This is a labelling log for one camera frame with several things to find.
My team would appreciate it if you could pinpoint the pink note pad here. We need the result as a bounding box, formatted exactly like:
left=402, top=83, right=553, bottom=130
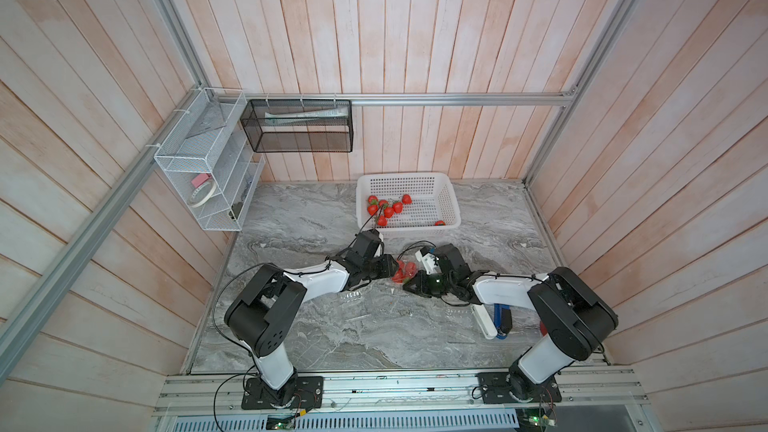
left=190, top=173, right=211, bottom=189

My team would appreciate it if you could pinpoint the black mesh wall basket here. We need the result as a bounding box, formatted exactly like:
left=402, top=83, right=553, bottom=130
left=240, top=98, right=354, bottom=154

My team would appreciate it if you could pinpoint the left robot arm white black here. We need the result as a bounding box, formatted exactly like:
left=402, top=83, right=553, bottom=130
left=224, top=229, right=398, bottom=394

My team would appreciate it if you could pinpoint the blue object on table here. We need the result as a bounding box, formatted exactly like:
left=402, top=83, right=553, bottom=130
left=493, top=304, right=513, bottom=340

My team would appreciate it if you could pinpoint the clear plastic clamshell container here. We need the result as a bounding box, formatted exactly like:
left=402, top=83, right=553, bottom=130
left=391, top=259, right=419, bottom=285

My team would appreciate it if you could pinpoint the white wire wall shelf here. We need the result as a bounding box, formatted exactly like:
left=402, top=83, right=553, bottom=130
left=154, top=87, right=265, bottom=232

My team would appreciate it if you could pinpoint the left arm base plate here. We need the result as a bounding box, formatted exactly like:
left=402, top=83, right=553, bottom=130
left=241, top=374, right=324, bottom=411

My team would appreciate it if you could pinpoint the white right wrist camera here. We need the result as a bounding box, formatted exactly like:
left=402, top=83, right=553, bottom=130
left=415, top=246, right=440, bottom=275

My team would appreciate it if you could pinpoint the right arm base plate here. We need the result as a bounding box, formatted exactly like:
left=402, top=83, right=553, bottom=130
left=471, top=371, right=562, bottom=405

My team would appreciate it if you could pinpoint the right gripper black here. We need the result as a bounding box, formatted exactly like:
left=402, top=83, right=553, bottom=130
left=401, top=270, right=455, bottom=297

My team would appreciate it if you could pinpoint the white perforated plastic basket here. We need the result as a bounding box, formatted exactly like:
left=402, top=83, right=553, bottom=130
left=355, top=172, right=462, bottom=238

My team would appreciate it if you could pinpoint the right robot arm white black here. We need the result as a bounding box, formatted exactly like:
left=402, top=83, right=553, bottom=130
left=403, top=244, right=619, bottom=404

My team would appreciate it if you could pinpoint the roll of tape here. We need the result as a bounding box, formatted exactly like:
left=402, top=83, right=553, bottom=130
left=188, top=178, right=217, bottom=209

